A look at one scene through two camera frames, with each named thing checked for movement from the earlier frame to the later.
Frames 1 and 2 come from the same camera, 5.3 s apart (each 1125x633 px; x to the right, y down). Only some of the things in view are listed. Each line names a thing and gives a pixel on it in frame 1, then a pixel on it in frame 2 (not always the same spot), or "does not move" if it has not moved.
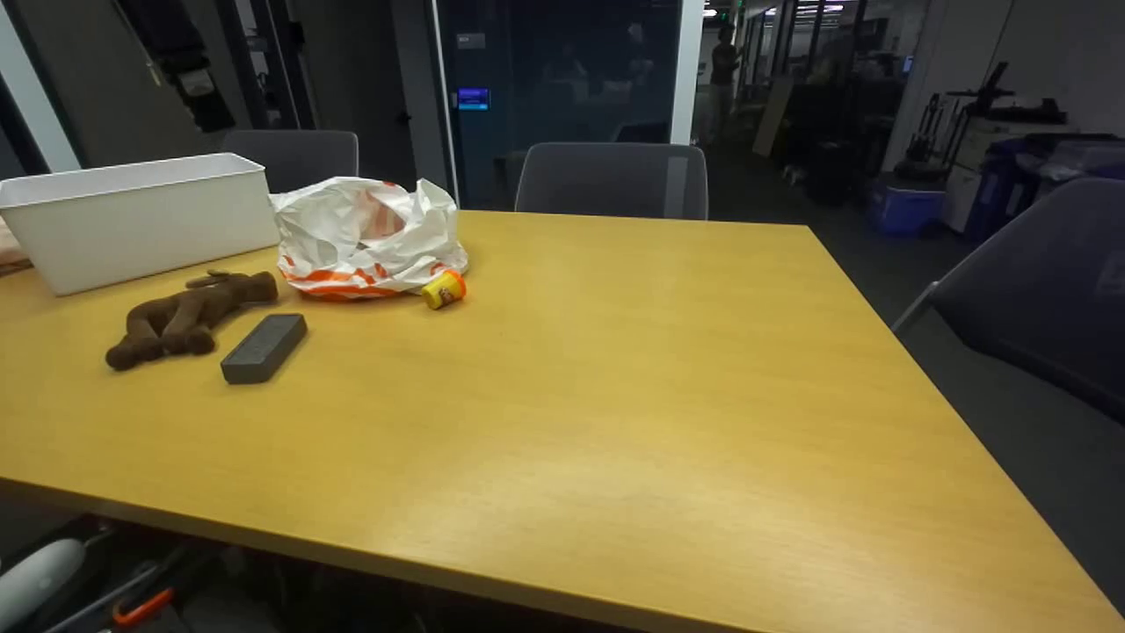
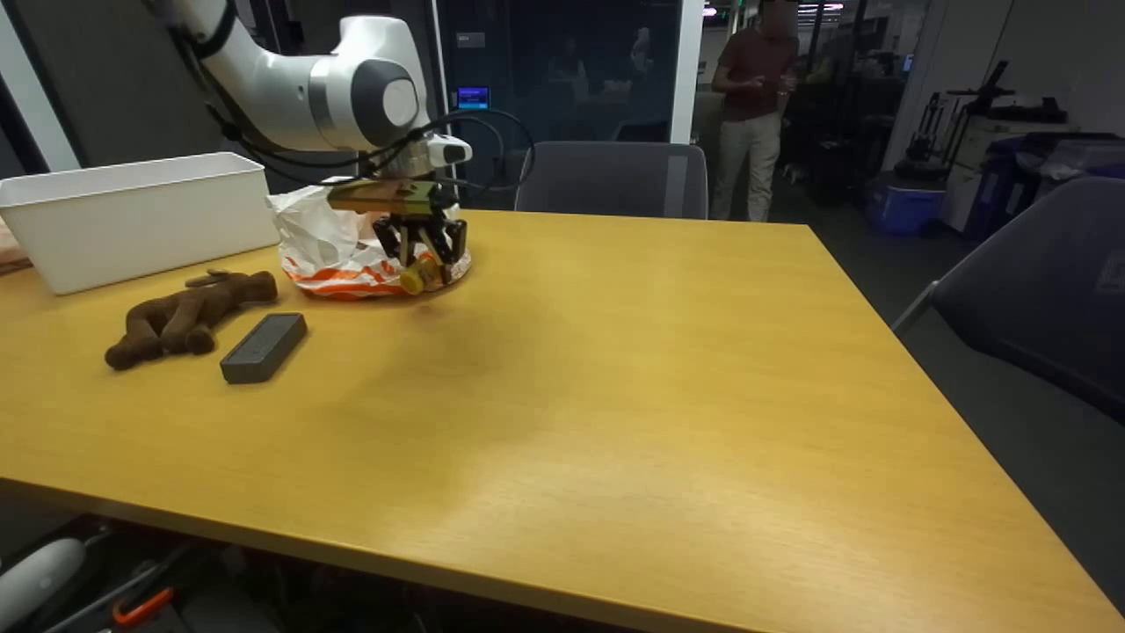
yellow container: [445, 290] -> [413, 279]
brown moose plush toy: [186, 318] does not move
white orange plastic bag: [367, 241] does not move
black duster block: [265, 348] does not move
